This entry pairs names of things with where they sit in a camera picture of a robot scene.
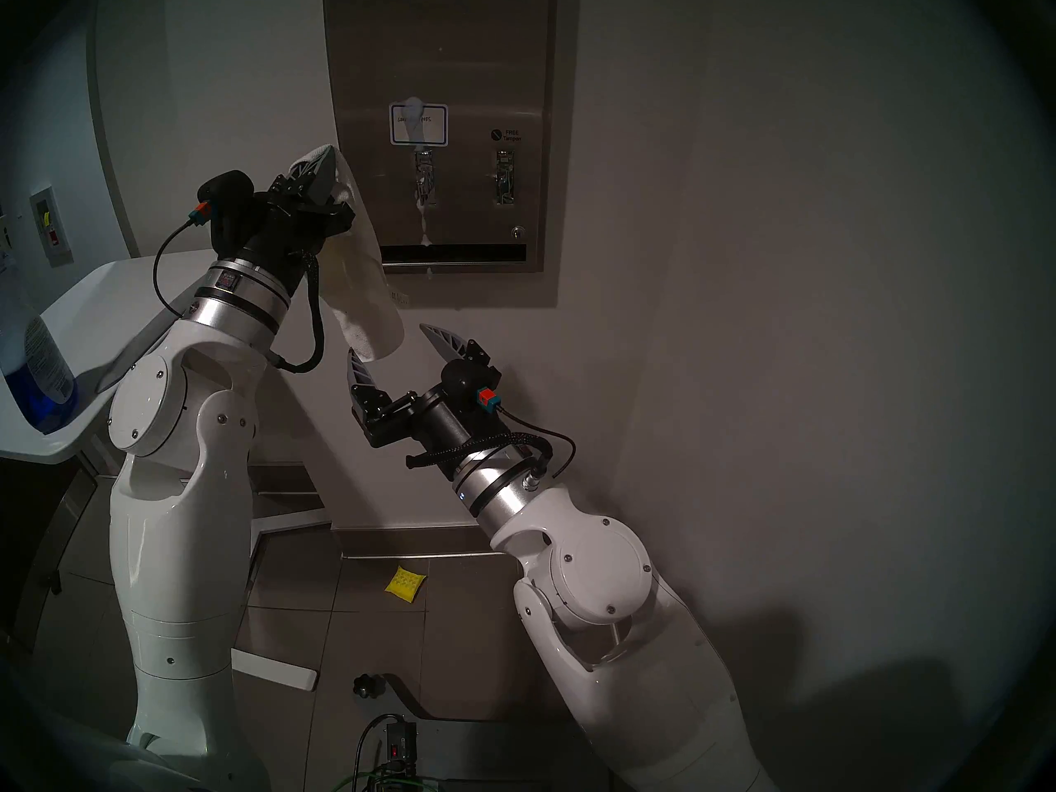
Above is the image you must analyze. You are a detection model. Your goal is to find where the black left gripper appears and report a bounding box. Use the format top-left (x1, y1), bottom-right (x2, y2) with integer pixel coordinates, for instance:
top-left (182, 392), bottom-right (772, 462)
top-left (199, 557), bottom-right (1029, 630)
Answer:
top-left (226, 148), bottom-right (356, 285)

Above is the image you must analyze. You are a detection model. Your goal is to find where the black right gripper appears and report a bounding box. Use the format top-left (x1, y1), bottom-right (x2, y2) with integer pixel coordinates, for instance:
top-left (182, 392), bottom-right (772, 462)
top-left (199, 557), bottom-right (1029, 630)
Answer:
top-left (347, 324), bottom-right (497, 474)

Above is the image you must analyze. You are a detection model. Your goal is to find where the white terry cloth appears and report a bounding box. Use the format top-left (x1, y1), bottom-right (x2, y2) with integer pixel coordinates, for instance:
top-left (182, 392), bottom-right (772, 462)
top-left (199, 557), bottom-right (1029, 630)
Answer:
top-left (293, 143), bottom-right (405, 362)

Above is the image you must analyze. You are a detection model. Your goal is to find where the dark robot base platform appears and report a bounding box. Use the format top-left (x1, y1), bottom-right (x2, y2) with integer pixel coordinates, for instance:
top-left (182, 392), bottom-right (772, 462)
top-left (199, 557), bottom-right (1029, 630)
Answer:
top-left (384, 675), bottom-right (611, 792)

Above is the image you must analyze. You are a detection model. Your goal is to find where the white foam residue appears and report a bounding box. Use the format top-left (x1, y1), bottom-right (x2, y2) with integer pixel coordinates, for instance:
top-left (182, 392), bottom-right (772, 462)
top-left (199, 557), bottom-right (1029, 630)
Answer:
top-left (404, 96), bottom-right (434, 247)

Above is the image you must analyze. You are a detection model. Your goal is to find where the white blue-bordered label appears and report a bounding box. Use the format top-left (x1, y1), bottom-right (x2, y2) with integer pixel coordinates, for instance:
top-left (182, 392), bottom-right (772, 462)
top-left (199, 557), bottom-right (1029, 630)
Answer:
top-left (389, 102), bottom-right (449, 148)

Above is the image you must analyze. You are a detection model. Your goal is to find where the yellow sponge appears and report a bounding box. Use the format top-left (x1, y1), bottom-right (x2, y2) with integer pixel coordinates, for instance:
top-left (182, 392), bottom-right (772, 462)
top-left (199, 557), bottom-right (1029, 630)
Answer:
top-left (384, 565), bottom-right (427, 605)

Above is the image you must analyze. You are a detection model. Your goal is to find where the blue liquid spray bottle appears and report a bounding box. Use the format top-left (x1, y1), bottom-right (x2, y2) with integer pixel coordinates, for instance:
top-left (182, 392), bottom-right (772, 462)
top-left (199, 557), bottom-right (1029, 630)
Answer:
top-left (0, 213), bottom-right (79, 435)

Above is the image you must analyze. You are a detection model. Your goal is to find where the black power box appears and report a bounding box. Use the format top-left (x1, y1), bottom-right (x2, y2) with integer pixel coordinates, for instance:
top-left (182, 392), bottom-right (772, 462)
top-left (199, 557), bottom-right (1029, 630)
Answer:
top-left (385, 720), bottom-right (417, 776)

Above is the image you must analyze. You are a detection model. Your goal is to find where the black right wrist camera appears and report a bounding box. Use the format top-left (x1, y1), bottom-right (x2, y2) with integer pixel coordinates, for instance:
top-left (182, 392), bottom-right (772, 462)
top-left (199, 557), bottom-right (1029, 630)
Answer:
top-left (440, 360), bottom-right (502, 416)

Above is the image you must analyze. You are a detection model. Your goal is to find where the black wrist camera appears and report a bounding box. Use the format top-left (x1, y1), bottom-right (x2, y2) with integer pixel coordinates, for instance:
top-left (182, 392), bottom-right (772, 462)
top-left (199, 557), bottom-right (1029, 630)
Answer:
top-left (440, 360), bottom-right (502, 416)
top-left (196, 170), bottom-right (257, 251)

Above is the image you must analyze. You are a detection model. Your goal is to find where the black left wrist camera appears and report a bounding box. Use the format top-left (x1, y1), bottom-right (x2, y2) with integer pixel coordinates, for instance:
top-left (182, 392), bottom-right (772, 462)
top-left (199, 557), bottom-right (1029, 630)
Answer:
top-left (196, 170), bottom-right (257, 251)

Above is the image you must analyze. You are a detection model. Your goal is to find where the braided black left arm cable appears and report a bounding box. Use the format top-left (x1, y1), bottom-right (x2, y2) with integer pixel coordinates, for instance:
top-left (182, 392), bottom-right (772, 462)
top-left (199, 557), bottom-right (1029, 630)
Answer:
top-left (268, 250), bottom-right (327, 375)

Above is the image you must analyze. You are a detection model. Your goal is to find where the braided black arm cable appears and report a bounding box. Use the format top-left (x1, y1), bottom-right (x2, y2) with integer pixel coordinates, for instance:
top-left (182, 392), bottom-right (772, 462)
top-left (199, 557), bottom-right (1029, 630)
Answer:
top-left (268, 250), bottom-right (327, 375)
top-left (404, 431), bottom-right (555, 474)

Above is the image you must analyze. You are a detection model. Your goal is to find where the braided black right arm cable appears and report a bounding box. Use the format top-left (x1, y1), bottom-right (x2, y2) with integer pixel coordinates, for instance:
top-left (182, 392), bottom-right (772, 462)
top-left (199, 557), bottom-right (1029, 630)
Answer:
top-left (404, 431), bottom-right (555, 474)

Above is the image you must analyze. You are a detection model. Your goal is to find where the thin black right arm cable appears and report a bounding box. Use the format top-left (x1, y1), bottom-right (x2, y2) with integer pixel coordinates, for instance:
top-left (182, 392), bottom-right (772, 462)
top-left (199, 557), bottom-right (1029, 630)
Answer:
top-left (495, 407), bottom-right (578, 479)

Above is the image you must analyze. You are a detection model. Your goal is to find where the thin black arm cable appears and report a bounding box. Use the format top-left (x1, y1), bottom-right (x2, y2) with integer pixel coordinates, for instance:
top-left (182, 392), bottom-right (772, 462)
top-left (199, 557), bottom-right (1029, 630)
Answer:
top-left (153, 217), bottom-right (207, 321)
top-left (495, 407), bottom-right (578, 479)

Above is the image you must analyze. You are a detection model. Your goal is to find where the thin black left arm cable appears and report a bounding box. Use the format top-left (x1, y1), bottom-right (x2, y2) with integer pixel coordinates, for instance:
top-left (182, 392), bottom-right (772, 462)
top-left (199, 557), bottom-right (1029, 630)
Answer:
top-left (153, 217), bottom-right (207, 321)

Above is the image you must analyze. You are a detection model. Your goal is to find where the stainless steel wall dispenser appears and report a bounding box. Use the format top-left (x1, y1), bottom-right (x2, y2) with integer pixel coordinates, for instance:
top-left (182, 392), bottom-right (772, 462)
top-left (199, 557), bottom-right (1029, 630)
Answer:
top-left (322, 0), bottom-right (580, 276)

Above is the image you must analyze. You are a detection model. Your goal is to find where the grey wall outlet plate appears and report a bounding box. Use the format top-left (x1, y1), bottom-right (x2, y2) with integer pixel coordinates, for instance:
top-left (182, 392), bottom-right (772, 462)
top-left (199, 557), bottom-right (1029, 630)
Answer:
top-left (29, 186), bottom-right (75, 268)

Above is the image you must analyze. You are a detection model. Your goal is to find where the black power cable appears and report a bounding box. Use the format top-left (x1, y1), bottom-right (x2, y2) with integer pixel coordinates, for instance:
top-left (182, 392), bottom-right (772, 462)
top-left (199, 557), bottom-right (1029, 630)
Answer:
top-left (353, 712), bottom-right (405, 792)

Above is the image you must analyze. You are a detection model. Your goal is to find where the green cable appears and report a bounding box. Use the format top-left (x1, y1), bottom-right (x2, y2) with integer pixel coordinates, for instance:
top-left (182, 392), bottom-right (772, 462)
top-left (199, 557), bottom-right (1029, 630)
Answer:
top-left (334, 766), bottom-right (438, 792)

